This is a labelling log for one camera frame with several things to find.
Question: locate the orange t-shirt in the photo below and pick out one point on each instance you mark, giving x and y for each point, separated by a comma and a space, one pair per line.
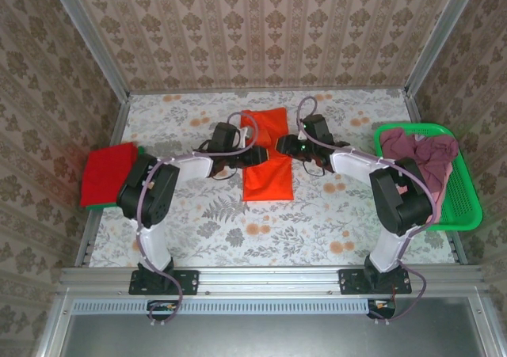
269, 183

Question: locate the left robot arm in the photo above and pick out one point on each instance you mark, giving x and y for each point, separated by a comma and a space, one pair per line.
146, 191

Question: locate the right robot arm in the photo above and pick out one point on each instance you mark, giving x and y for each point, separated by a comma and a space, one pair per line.
400, 198

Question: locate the floral table cover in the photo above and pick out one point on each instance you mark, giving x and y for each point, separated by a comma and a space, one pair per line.
277, 238

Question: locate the green folded t-shirt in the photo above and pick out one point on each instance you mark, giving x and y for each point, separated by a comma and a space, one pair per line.
140, 150

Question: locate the mauve t-shirt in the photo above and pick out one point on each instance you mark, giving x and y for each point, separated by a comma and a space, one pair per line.
428, 151

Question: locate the red folded t-shirt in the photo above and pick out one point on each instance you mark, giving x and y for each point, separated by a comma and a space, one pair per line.
107, 175

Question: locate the pink t-shirt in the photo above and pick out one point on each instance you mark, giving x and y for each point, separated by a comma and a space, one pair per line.
443, 187

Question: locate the green plastic basket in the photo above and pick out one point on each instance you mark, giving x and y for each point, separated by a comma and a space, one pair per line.
463, 198

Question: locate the grey metal panel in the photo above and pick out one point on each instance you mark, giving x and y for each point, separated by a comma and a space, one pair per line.
277, 337

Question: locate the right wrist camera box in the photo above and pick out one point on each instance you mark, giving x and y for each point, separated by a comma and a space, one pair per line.
319, 129

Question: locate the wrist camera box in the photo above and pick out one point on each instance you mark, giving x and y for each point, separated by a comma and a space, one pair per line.
226, 137
319, 129

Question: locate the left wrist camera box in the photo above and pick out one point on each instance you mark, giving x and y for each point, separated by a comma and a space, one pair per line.
226, 137

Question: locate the aluminium mounting rail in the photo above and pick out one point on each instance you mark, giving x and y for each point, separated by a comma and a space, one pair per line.
269, 279

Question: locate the aluminium frame post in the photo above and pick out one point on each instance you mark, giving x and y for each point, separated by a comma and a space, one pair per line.
91, 44
439, 40

